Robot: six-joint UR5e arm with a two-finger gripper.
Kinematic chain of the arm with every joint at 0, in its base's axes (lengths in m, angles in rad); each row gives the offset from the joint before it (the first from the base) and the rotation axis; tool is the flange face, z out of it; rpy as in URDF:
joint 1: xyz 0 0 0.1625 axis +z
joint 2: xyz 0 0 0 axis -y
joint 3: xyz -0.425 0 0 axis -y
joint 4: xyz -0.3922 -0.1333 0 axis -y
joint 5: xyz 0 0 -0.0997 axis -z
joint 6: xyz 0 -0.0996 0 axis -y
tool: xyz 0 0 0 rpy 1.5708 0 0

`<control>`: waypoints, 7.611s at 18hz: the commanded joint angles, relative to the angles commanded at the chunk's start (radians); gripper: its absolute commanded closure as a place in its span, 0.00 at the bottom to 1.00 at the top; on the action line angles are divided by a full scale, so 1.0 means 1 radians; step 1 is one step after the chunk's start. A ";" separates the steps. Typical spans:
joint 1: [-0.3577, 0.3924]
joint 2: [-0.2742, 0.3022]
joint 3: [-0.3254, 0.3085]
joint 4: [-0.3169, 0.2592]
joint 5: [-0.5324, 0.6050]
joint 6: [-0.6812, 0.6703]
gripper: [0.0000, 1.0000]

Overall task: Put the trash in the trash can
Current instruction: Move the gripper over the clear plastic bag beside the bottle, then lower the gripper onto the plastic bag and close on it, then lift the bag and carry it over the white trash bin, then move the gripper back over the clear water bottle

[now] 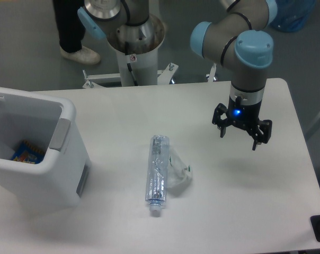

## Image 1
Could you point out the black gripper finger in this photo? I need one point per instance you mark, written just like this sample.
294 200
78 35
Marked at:
221 124
260 131

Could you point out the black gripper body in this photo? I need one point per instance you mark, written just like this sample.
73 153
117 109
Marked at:
243 116

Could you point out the crushed clear plastic bottle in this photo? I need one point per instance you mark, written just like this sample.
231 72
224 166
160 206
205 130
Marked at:
157 172

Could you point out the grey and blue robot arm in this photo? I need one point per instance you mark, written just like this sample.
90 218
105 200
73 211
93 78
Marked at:
237 43

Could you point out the white trash can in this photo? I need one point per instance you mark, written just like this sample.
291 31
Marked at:
43 159

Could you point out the crumpled clear plastic wrapper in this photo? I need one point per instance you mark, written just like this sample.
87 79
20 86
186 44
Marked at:
179 174

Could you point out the white sneaker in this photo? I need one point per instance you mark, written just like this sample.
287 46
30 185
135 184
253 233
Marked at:
83 56

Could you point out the person leg in black trousers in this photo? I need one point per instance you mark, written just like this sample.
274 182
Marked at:
70 29

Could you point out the blue snack packet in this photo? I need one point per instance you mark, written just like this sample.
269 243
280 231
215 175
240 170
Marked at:
28 153

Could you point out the white metal base frame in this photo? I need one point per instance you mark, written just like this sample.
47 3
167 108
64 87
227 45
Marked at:
129 78

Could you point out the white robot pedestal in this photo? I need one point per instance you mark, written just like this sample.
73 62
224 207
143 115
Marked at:
136 47

